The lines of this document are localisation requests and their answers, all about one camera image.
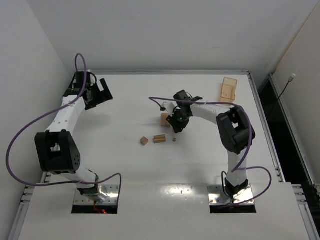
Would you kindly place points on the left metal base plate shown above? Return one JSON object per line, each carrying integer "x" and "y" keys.
{"x": 107, "y": 195}

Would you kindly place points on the tilted small wood block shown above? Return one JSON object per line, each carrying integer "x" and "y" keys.
{"x": 144, "y": 140}

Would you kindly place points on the clear amber plastic box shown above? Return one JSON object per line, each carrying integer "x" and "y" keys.
{"x": 228, "y": 90}

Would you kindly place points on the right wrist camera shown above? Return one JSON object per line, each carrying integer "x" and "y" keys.
{"x": 168, "y": 106}

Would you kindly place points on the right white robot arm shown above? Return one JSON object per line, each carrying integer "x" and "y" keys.
{"x": 236, "y": 133}

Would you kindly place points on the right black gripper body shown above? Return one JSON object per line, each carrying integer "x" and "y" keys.
{"x": 177, "y": 122}

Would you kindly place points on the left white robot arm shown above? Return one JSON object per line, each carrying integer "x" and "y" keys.
{"x": 56, "y": 148}

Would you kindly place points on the dark striped wood block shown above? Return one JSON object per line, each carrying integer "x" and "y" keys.
{"x": 159, "y": 138}

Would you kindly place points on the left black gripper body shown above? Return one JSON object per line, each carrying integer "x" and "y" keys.
{"x": 97, "y": 97}

